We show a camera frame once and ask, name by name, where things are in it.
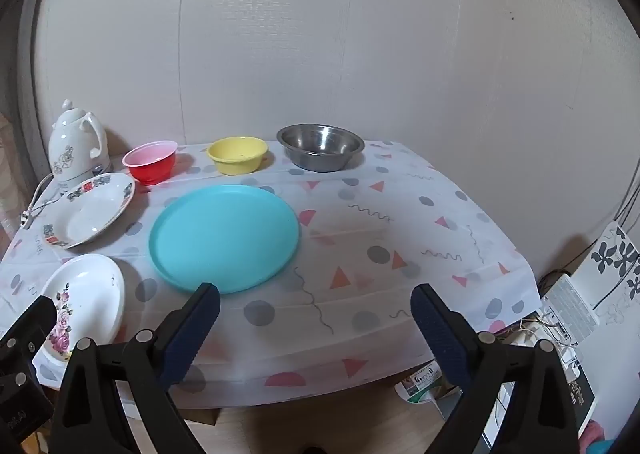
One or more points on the white rose plate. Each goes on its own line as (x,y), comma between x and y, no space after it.
(90,294)

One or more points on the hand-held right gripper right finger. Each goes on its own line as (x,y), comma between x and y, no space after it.
(440,329)

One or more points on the white patterned tablecloth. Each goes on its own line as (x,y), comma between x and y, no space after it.
(400,234)

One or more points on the white labelled box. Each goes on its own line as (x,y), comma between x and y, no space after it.
(570,306)

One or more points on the green white carton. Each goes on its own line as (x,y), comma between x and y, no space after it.
(425,381)

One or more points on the teal plastic plate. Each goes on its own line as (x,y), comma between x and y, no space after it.
(225,239)

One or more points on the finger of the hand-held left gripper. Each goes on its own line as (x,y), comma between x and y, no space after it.
(30,321)

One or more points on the white plate patterned rim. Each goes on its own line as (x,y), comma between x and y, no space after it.
(85,216)

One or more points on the white floral box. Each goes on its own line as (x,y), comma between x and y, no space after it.
(612,294)

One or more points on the white ceramic electric kettle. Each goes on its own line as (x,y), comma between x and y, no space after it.
(75,149)

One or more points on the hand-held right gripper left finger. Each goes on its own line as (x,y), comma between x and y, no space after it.
(192,329)

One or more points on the yellow plastic bowl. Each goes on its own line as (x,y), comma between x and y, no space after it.
(237,157)

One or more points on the black booklet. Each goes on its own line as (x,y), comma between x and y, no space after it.
(582,396)

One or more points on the stainless steel bowl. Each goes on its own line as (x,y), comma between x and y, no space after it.
(320,147)

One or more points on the red plastic bowl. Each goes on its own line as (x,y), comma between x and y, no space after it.
(150,164)

